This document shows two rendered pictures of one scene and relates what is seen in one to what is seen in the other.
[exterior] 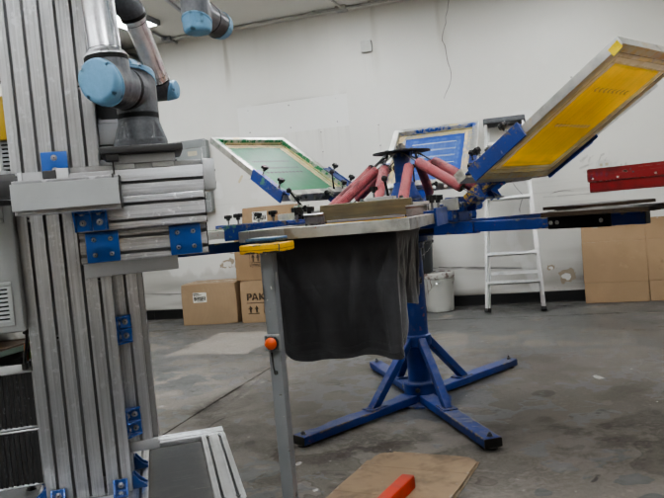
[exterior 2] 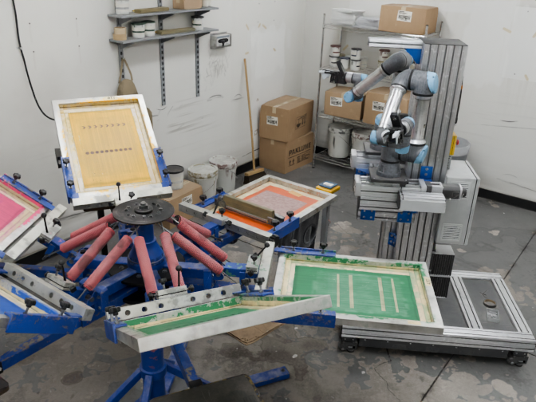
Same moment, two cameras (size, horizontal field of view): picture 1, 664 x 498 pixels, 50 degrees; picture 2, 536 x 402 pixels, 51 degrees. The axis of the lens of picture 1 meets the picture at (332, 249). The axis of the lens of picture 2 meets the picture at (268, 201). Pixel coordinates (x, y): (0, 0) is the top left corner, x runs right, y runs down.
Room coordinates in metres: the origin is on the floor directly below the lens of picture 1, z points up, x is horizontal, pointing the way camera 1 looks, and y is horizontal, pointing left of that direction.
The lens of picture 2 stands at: (5.86, 0.95, 2.52)
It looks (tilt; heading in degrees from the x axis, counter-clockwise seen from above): 24 degrees down; 198
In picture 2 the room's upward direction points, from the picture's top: 2 degrees clockwise
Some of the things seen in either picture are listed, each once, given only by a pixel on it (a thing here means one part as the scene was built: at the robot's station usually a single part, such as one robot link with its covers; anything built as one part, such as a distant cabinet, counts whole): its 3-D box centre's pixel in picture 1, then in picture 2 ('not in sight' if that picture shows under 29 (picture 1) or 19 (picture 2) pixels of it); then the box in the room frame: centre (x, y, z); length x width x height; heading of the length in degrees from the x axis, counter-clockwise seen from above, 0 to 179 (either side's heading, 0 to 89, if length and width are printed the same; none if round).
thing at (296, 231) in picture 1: (353, 225); (268, 204); (2.66, -0.09, 0.97); 0.79 x 0.58 x 0.04; 163
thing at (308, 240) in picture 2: not in sight; (294, 234); (2.66, 0.10, 0.79); 0.46 x 0.09 x 0.33; 163
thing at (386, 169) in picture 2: not in sight; (389, 166); (2.53, 0.64, 1.31); 0.15 x 0.15 x 0.10
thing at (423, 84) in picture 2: not in sight; (418, 118); (2.55, 0.77, 1.63); 0.15 x 0.12 x 0.55; 80
